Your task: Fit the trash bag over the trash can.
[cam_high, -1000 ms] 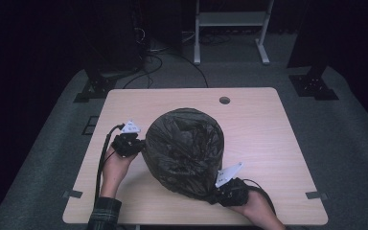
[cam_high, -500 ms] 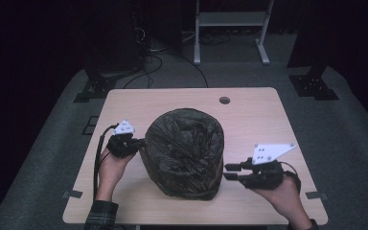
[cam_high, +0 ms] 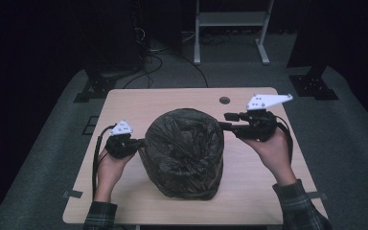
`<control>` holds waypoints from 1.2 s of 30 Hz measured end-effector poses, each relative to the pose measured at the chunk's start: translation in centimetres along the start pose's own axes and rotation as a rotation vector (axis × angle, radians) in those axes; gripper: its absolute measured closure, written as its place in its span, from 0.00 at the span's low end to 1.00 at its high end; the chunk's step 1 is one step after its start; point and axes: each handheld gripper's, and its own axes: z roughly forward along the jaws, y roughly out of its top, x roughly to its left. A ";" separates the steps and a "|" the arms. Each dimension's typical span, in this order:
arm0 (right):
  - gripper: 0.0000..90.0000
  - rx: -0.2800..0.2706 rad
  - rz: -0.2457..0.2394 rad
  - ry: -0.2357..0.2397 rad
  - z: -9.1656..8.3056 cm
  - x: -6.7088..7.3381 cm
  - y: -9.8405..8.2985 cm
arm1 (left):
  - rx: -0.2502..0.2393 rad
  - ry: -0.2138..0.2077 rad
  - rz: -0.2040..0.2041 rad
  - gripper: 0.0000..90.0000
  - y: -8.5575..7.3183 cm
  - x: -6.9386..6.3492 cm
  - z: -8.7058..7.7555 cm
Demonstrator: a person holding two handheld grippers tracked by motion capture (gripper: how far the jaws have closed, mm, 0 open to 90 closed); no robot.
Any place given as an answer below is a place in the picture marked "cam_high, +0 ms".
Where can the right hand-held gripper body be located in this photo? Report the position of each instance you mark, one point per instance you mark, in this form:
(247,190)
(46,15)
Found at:
(258,126)

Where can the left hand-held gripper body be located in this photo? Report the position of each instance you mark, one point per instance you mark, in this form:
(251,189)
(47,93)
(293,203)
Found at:
(119,145)

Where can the black stand with base plate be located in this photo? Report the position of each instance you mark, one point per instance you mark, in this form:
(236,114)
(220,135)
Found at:
(96,87)
(313,84)

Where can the black plastic garbage bag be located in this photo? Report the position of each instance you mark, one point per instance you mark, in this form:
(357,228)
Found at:
(182,150)

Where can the white metal stand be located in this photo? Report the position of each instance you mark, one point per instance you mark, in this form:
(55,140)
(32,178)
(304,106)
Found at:
(231,19)

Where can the grey tape strip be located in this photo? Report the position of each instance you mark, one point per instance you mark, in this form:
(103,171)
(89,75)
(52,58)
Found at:
(73,193)
(317,195)

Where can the person's right hand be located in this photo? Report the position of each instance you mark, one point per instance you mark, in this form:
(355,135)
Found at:
(276,156)

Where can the person's left hand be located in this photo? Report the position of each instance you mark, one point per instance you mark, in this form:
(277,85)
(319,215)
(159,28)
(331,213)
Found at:
(110,169)

